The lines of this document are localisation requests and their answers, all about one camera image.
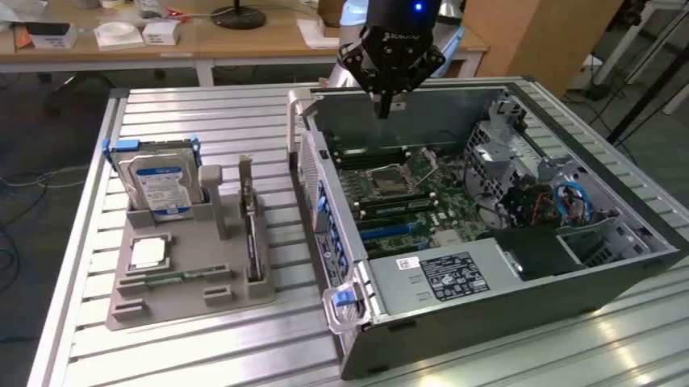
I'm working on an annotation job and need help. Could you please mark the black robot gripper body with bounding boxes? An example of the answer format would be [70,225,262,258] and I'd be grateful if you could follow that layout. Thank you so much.
[355,0,441,97]

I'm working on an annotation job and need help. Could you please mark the hard disk blue label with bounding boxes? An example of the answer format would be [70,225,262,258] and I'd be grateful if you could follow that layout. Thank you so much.
[116,148,210,223]

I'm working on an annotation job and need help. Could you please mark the grey power supply unit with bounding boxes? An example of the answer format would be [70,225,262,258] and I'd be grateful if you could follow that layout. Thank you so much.
[367,237,526,319]

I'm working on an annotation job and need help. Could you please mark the white box with round bowl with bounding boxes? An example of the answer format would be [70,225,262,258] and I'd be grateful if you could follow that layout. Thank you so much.
[94,22,144,52]

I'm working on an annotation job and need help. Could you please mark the brown cardboard box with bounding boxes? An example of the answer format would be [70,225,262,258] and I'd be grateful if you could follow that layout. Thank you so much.
[317,0,347,28]

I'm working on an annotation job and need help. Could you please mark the flat white box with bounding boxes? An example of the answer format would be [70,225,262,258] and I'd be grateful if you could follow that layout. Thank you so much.
[297,18,342,50]

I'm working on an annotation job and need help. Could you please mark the black chair base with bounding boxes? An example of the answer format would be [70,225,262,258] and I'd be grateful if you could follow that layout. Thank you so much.
[36,72,118,118]

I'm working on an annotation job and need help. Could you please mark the wooden desk white frame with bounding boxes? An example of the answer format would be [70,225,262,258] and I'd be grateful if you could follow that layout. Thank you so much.
[0,0,492,88]

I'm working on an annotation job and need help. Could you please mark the green RAM stick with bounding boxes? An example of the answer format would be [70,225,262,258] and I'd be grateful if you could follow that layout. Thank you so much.
[142,270,210,285]

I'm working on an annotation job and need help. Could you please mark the wooden cabinet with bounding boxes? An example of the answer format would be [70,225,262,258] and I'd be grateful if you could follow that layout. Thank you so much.
[462,0,625,98]

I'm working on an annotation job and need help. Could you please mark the blue data wire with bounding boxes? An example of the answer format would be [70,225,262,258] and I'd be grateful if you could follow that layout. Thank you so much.
[553,180,594,226]

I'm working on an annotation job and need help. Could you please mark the black slanted stand pole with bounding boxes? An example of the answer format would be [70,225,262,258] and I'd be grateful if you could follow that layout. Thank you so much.
[606,0,689,144]

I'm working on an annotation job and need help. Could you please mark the white box black lid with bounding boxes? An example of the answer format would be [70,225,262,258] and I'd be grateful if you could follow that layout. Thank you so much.
[24,22,80,50]

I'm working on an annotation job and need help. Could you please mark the metal socket cover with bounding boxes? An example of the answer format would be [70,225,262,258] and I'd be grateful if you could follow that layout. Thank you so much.
[403,147,442,179]

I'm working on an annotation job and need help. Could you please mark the CPU socket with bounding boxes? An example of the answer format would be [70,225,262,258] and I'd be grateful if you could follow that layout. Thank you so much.
[365,165,414,197]

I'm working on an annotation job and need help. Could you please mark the metal disk bay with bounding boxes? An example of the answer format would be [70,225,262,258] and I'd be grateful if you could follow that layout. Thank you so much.
[553,209,656,269]

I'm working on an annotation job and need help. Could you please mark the open black PC case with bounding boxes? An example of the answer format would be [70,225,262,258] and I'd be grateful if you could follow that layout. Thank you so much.
[287,76,689,382]

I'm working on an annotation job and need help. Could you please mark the grey printed parts rack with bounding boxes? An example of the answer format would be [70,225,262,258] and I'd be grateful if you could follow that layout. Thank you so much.
[107,164,279,331]

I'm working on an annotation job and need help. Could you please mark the black power supply label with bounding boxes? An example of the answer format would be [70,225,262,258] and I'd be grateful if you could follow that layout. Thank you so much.
[418,252,492,304]

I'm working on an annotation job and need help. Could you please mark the white cardboard box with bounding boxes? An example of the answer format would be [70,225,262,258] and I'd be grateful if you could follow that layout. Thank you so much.
[142,20,182,47]

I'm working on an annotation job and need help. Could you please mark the red wire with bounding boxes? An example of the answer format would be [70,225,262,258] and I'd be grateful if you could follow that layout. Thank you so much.
[530,191,556,227]

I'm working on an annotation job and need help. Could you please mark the CPU silver lid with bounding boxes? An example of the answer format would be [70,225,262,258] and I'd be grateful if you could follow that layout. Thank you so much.
[131,238,170,269]

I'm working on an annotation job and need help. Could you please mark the hard drive with blue caddy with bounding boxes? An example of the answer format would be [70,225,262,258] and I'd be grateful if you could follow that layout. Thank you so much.
[102,136,203,210]

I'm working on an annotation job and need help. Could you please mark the graphics expansion card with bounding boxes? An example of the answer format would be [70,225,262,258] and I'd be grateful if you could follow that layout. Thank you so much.
[237,156,266,283]

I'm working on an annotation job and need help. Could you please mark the perforated metal drive cage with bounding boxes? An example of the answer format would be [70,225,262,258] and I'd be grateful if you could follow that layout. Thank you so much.
[461,119,548,205]

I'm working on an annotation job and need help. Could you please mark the installed RAM stick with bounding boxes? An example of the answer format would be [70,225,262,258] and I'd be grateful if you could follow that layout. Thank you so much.
[334,145,405,159]
[370,200,437,217]

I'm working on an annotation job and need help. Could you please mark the blue expansion slot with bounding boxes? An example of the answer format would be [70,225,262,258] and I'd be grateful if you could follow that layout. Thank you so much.
[358,223,417,239]

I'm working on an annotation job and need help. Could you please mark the green motherboard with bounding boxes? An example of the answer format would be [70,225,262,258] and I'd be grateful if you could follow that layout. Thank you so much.
[327,132,500,263]

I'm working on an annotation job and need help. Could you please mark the black round lamp base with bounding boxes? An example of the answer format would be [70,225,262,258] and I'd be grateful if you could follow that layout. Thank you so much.
[210,0,267,30]

